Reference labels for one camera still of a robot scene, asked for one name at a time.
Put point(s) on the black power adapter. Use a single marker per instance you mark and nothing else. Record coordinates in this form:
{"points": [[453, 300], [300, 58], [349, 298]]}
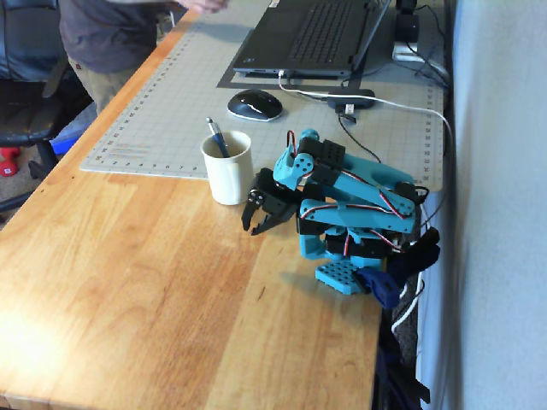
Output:
{"points": [[407, 23]]}

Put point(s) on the black computer mouse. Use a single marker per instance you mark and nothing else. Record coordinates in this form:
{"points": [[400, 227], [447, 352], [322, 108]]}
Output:
{"points": [[254, 104]]}

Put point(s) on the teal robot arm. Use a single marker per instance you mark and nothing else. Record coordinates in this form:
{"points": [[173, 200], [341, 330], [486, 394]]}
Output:
{"points": [[354, 196]]}

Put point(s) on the black office chair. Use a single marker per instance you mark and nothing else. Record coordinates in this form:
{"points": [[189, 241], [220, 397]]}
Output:
{"points": [[25, 119]]}

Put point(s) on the bystander hand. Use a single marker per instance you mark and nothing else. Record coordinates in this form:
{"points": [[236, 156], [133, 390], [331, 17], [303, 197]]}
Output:
{"points": [[205, 5]]}

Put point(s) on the black usb hub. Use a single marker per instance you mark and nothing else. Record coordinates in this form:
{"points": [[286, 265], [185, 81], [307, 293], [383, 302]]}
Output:
{"points": [[363, 94]]}

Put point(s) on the person in grey shirt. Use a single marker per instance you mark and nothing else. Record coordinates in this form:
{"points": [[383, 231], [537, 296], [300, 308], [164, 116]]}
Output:
{"points": [[107, 38]]}

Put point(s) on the blue clamp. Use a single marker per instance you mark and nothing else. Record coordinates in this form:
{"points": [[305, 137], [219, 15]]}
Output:
{"points": [[380, 286]]}

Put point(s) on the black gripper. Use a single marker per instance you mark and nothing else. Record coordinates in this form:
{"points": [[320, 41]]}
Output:
{"points": [[272, 206]]}

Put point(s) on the grey monitor stand base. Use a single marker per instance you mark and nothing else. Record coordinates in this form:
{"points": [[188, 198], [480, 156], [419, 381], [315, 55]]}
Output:
{"points": [[378, 47]]}

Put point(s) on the red dumbbell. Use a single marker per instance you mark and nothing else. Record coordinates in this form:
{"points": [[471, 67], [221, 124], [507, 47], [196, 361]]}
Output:
{"points": [[7, 164]]}

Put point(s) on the dark grey laptop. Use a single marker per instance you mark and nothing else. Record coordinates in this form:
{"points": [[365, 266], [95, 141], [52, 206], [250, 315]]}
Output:
{"points": [[316, 34]]}

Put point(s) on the white mug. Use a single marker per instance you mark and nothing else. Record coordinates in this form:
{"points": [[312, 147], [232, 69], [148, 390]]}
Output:
{"points": [[228, 179]]}

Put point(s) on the black clamp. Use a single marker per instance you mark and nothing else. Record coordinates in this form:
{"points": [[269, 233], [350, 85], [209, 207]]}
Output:
{"points": [[423, 247]]}

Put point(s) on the grey cutting mat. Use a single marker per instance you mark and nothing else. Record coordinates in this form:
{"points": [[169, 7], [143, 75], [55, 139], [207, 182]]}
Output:
{"points": [[171, 94]]}

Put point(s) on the blue box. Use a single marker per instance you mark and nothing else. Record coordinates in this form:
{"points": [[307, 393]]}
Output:
{"points": [[72, 132]]}

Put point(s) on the blue pen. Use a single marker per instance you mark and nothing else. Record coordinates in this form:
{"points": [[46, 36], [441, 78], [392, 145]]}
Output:
{"points": [[219, 136]]}

